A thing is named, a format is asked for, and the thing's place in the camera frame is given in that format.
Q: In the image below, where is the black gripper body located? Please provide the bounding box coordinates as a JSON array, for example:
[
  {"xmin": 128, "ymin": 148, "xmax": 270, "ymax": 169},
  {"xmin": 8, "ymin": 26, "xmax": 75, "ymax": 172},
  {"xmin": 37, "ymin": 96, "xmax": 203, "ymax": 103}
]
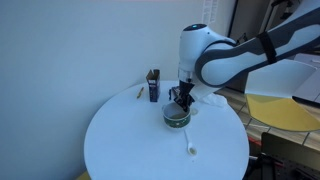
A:
[{"xmin": 178, "ymin": 78, "xmax": 196, "ymax": 103}]

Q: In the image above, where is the green and white paper cup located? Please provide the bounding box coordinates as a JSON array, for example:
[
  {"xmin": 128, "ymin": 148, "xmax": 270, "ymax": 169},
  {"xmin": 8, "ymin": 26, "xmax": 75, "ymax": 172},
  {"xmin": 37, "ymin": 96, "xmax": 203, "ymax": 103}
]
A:
[{"xmin": 161, "ymin": 101, "xmax": 193, "ymax": 130}]

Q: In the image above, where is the crumpled white tissue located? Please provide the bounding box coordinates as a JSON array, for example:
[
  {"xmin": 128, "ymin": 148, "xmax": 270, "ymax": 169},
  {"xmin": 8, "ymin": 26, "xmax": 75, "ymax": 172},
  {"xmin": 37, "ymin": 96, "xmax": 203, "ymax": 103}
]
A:
[{"xmin": 196, "ymin": 89, "xmax": 230, "ymax": 109}]

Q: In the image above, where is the blue open cardboard box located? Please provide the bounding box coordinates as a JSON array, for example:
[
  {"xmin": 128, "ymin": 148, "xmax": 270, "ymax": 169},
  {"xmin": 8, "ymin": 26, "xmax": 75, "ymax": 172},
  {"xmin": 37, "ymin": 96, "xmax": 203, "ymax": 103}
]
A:
[{"xmin": 145, "ymin": 68, "xmax": 162, "ymax": 103}]

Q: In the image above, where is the white plastic spoon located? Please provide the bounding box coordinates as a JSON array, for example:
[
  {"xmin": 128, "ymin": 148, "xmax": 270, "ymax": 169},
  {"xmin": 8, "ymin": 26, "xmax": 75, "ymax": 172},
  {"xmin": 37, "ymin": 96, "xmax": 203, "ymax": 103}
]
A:
[{"xmin": 183, "ymin": 128, "xmax": 198, "ymax": 157}]

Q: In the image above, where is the round white table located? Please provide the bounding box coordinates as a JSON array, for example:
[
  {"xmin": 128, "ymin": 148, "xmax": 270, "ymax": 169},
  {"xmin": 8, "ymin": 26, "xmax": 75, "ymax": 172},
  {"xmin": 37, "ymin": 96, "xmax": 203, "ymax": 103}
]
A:
[{"xmin": 83, "ymin": 80, "xmax": 250, "ymax": 180}]

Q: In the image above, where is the printed paper notice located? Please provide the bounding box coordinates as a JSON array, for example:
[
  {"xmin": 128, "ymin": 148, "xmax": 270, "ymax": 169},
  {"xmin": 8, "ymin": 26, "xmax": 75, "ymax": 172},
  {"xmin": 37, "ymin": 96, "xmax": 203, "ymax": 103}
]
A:
[{"xmin": 202, "ymin": 0, "xmax": 219, "ymax": 25}]

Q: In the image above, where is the black arm strap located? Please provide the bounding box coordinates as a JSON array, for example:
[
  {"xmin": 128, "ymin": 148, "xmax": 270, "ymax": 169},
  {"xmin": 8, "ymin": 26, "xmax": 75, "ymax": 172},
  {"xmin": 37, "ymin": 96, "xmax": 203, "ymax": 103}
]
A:
[{"xmin": 258, "ymin": 31, "xmax": 278, "ymax": 65}]

